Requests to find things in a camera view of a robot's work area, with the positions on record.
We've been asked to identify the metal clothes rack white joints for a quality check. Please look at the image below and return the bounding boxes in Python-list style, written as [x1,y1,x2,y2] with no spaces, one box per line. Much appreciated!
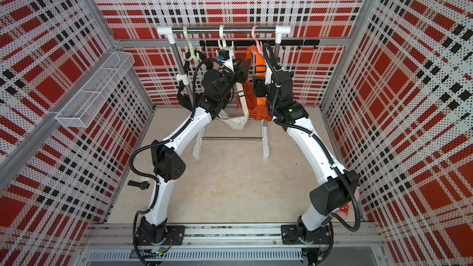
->
[150,25,290,155]

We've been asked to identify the black sling bag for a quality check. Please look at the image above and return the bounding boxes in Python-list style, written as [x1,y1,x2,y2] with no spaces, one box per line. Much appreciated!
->
[176,50,210,110]

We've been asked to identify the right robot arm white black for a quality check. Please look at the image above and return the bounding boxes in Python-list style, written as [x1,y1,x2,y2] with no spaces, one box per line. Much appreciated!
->
[253,43,362,244]

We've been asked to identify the white wire mesh basket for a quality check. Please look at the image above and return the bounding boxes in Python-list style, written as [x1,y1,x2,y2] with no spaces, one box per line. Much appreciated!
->
[55,51,134,128]

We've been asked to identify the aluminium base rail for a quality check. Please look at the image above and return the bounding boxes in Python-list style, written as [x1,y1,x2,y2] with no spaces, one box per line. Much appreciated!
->
[79,223,387,266]

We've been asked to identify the orange sling bag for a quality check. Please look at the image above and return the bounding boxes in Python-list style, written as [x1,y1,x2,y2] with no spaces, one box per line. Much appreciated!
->
[238,46,272,121]

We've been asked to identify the white plastic hook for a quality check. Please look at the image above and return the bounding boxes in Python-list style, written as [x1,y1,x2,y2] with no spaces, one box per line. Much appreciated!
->
[218,25,235,57]

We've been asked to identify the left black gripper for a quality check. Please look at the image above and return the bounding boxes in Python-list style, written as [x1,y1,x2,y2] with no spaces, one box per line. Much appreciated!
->
[217,55,251,101]

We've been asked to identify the black watch on floor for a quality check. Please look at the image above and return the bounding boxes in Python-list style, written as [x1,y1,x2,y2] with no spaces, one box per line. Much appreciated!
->
[127,180,150,190]

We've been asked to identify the pink plush toy red dress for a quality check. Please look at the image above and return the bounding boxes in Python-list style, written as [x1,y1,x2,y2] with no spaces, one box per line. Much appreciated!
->
[336,203,352,219]

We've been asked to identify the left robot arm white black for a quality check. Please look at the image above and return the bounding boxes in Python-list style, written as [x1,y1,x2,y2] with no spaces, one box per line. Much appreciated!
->
[129,58,250,246]

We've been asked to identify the cream sling bag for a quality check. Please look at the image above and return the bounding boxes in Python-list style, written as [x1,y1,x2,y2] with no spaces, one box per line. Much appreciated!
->
[217,83,250,130]

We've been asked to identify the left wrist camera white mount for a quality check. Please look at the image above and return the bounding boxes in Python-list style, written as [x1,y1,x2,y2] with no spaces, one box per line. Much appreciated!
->
[218,49,234,73]

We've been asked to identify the green plastic hook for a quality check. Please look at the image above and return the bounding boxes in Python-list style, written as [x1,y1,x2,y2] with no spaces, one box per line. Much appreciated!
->
[182,26,200,62]

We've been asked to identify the pink plastic hook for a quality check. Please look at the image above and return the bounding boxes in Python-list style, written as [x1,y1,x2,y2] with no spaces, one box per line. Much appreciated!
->
[251,25,263,55]

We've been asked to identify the black wall hook rail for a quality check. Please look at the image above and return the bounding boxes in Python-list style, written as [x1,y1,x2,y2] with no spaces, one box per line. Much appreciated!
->
[199,39,320,48]

